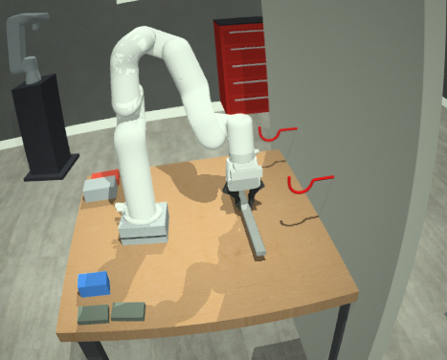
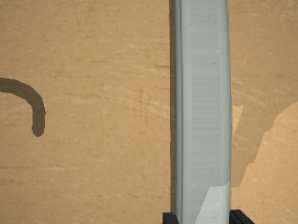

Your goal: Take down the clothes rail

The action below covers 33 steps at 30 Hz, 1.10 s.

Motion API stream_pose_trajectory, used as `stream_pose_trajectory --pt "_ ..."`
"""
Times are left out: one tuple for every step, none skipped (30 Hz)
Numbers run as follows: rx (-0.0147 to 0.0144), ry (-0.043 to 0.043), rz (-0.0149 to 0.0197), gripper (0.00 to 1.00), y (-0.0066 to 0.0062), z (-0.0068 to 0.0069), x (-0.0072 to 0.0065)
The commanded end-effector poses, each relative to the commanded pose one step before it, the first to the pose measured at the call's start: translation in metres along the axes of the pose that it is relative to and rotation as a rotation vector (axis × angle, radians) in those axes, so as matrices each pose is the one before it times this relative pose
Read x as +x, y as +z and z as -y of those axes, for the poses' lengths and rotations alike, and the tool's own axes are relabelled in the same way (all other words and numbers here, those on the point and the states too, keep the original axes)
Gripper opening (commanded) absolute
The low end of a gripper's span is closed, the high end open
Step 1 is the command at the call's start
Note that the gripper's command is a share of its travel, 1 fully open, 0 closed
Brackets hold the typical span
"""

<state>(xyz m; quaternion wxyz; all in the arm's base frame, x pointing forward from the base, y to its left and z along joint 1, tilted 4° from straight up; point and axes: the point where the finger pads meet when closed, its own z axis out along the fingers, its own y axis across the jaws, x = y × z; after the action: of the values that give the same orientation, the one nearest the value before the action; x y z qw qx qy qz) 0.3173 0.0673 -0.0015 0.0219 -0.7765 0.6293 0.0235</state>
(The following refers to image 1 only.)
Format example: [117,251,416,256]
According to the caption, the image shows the blue block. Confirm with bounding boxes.
[78,271,110,298]

